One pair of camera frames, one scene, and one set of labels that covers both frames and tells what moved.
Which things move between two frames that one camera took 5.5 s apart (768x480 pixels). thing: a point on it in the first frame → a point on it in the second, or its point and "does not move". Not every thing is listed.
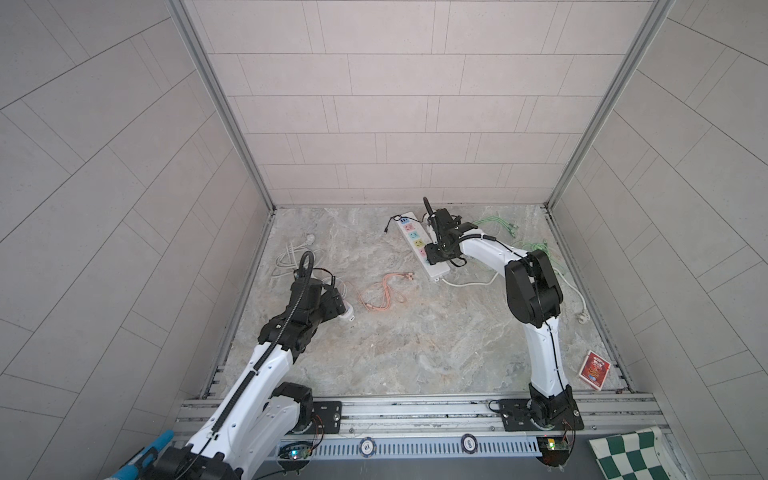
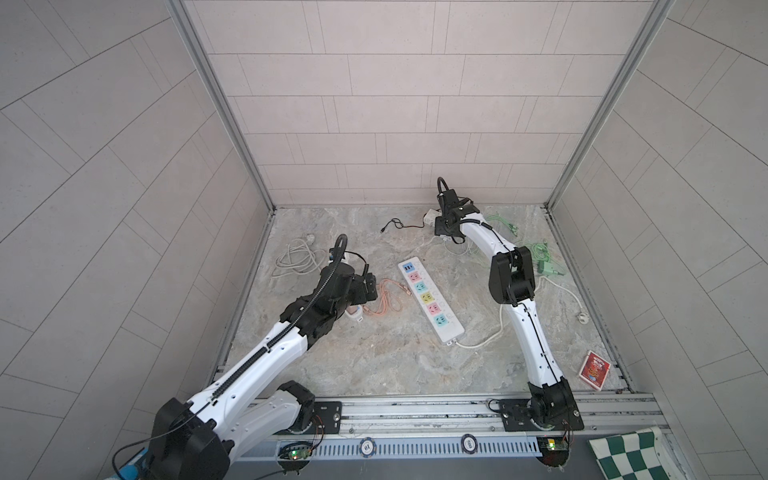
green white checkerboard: (637, 455) does not move
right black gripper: (431, 255) → (440, 227)
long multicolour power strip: (419, 240) → (439, 312)
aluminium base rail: (631, 425) does not move
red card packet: (594, 370) does not move
